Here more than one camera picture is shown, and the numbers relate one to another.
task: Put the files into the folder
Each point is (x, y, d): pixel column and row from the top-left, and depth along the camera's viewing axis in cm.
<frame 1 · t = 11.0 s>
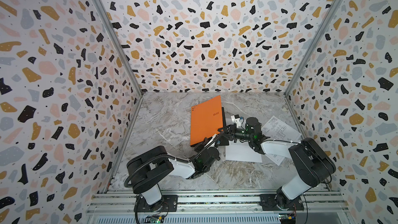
left hand: (206, 137, 87), fingers closed
right hand: (217, 129, 81), fingers closed
orange folder black inside: (210, 118, 89), point 16 cm above the table
white text paper sheet: (242, 152, 92), point 2 cm above the table
white technical drawing sheet: (275, 129, 104), on the table

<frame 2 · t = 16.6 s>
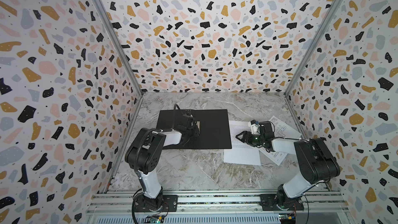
left hand: (199, 127, 97), fingers open
right hand: (238, 135, 93), fingers open
orange folder black inside: (214, 128, 105), on the table
the other named things where they were.

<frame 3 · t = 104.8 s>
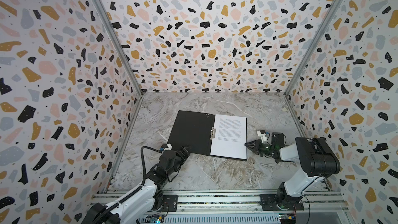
left hand: (189, 150, 84), fingers open
right hand: (245, 143, 92), fingers closed
orange folder black inside: (193, 129, 103), on the table
white text paper sheet: (230, 137, 99), on the table
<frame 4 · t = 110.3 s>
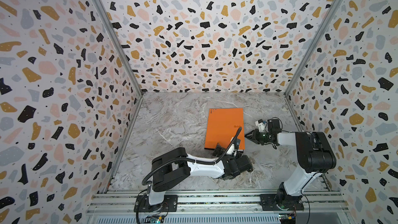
left hand: (229, 147, 84), fingers open
right hand: (245, 133, 96), fingers open
orange folder black inside: (223, 124, 106), on the table
